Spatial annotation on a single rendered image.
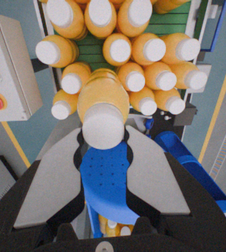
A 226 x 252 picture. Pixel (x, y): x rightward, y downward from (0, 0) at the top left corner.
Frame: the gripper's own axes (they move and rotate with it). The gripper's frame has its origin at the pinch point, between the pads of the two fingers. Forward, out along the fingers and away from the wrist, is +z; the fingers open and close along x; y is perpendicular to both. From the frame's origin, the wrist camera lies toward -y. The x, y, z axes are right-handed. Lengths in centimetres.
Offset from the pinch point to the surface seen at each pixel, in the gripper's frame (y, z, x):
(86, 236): 164, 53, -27
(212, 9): -16, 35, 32
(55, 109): 5.3, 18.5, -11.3
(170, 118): 15.0, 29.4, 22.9
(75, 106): 6.3, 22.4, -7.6
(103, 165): 23.0, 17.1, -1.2
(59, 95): 3.3, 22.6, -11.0
